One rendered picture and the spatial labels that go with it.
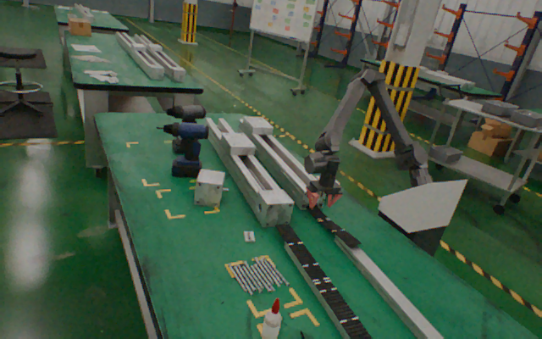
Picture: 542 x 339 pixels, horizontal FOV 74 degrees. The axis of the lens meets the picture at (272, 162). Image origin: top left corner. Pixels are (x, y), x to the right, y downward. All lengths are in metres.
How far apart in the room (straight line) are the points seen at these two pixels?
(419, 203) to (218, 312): 0.82
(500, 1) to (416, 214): 8.52
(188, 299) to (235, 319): 0.13
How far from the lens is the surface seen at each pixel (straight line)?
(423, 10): 4.44
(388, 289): 1.11
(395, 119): 1.56
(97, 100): 2.90
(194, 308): 0.95
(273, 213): 1.22
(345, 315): 0.98
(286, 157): 1.64
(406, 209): 1.46
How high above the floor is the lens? 1.47
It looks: 23 degrees down
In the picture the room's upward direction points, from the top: 11 degrees clockwise
